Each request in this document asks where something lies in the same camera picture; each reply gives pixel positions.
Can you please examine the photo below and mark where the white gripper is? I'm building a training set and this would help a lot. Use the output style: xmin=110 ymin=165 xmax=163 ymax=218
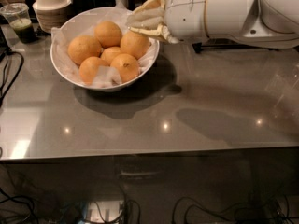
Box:
xmin=129 ymin=0 xmax=207 ymax=44

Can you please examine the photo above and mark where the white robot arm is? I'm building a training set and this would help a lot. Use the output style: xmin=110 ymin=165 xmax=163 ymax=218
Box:
xmin=127 ymin=0 xmax=299 ymax=49

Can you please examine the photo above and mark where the white ceramic bowl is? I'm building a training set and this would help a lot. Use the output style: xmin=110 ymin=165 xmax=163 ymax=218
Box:
xmin=50 ymin=6 xmax=161 ymax=93

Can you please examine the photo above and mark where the small orange in middle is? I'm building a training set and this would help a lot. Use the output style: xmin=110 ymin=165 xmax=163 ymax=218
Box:
xmin=101 ymin=47 xmax=121 ymax=64

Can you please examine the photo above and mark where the stack of paper bowls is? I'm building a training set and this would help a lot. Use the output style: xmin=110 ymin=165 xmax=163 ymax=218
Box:
xmin=33 ymin=0 xmax=71 ymax=34

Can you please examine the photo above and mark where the plastic cup with green drink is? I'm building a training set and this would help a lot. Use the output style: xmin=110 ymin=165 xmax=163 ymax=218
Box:
xmin=0 ymin=3 xmax=36 ymax=44

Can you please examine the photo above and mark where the black wire rack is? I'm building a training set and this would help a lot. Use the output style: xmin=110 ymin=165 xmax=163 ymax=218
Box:
xmin=192 ymin=43 xmax=253 ymax=54

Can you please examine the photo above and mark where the black cable at left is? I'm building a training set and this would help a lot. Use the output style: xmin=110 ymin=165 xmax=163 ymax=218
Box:
xmin=0 ymin=45 xmax=25 ymax=109

